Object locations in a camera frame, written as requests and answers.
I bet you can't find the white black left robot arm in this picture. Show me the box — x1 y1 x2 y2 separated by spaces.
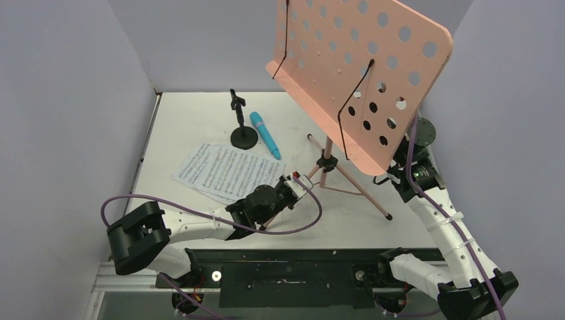
107 174 313 287

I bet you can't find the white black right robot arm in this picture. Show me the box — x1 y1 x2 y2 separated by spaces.
376 117 519 319

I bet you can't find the upper sheet music page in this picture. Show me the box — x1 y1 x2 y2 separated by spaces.
194 145 285 200

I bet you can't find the sheet music page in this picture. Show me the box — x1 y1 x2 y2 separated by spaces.
194 145 285 200
171 143 235 205

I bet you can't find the black microphone desk stand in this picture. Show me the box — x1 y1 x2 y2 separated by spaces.
230 89 259 150

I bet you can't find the lower sheet music page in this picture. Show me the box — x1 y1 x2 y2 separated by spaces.
171 143 235 205

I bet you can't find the blue toy microphone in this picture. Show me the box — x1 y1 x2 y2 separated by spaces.
249 111 281 160

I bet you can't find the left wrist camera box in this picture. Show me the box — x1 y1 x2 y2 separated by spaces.
288 171 314 199

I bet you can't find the aluminium mounting rail frame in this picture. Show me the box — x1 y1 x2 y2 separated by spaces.
86 260 442 320

